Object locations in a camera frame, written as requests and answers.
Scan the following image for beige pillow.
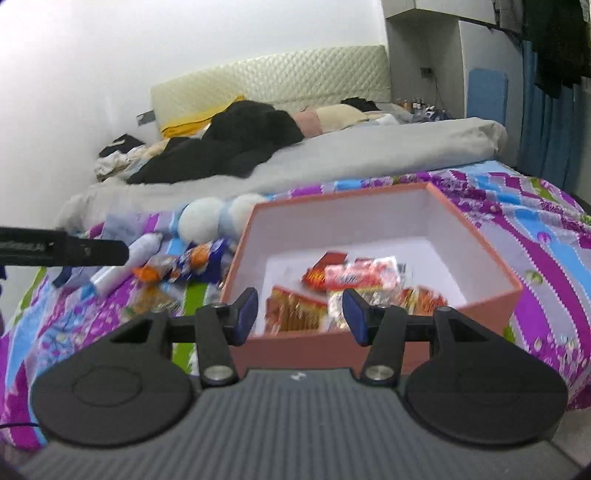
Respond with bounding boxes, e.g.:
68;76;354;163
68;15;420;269
314;104;370;132

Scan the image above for pile of snack packets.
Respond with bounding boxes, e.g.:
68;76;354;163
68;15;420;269
122;277;222;319

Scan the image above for red foil snack packet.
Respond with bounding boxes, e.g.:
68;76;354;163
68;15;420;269
302;251;348;289

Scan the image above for light blue cloth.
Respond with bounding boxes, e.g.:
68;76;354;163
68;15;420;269
53;213;139;291

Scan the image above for grey hanging garment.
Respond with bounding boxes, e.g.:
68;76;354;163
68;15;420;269
494;0;527;33

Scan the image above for blue curtain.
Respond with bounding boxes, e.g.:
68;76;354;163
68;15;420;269
517;39;591;204

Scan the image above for row of small bottles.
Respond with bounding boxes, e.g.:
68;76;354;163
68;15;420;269
402;96;451;121

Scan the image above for black coat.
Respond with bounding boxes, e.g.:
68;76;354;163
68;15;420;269
127;100;305;185

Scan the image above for orange snack packet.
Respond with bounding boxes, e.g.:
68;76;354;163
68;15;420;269
134;256;178;283

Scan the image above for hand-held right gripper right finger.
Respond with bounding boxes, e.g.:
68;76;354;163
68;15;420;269
342;288;490;386

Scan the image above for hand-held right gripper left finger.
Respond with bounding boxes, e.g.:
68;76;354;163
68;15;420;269
110;286;260;386

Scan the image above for small black garment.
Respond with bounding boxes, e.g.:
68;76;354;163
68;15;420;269
341;97;382;113

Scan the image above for pink cardboard box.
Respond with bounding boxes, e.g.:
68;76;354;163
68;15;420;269
219;181;525;374

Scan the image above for black hanging jacket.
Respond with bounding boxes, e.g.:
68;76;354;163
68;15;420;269
524;0;591;97

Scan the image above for white blue plush toy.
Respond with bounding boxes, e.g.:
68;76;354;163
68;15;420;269
178;193;269;243

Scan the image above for red yellow snack packet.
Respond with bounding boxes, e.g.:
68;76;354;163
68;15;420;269
397;286;451;317

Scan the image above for white grey cabinet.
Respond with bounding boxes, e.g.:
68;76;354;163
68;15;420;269
383;0;527;167

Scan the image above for heap of white black clothes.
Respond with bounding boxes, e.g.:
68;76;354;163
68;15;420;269
95;134;148;183

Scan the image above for yellow pillow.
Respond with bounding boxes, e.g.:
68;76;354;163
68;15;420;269
161;95;247;138

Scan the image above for red snack packets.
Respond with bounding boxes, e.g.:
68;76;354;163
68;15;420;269
265;285;329;334

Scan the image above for blue white snack packet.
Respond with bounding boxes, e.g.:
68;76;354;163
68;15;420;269
178;239;228;283

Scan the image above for blue board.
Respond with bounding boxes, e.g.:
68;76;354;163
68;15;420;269
467;68;509;139

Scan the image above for grey duvet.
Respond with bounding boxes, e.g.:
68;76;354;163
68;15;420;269
58;117;509;232

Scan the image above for purple blue patterned bedsheet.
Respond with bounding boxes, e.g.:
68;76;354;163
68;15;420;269
0;168;591;450

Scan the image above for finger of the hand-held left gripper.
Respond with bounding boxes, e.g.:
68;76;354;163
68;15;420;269
69;234;130;268

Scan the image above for cream padded headboard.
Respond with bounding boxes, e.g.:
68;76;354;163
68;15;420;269
150;45;389;137

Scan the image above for red white snack packet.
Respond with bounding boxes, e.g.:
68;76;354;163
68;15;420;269
325;258;400;291

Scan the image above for pink pillow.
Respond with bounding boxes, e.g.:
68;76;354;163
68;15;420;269
291;110;321;138

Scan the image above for white spray bottle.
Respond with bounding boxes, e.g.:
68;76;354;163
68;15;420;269
90;232;164;296

